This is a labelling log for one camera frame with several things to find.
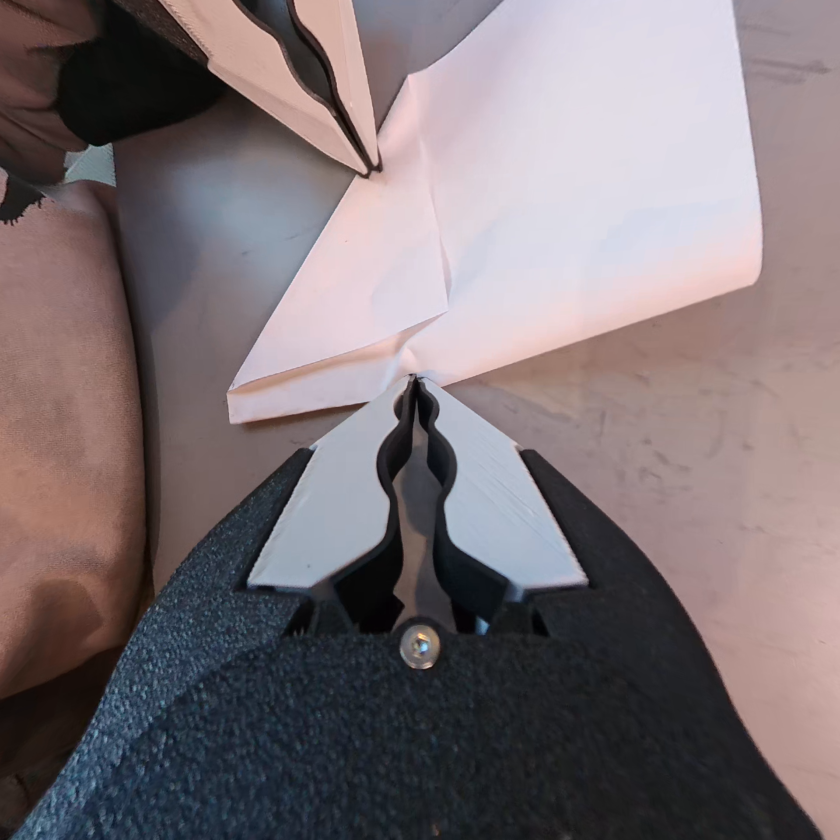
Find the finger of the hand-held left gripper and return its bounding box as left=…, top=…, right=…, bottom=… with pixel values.
left=290, top=0, right=383, bottom=175
left=164, top=0, right=368, bottom=178

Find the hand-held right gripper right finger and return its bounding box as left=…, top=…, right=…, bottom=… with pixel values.
left=417, top=375, right=589, bottom=636

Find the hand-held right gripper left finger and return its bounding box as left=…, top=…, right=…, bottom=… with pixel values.
left=246, top=374, right=420, bottom=634

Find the white paper sheet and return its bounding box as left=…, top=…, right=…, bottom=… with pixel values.
left=226, top=0, right=763, bottom=426

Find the grey desk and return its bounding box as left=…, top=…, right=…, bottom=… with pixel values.
left=112, top=0, right=840, bottom=840

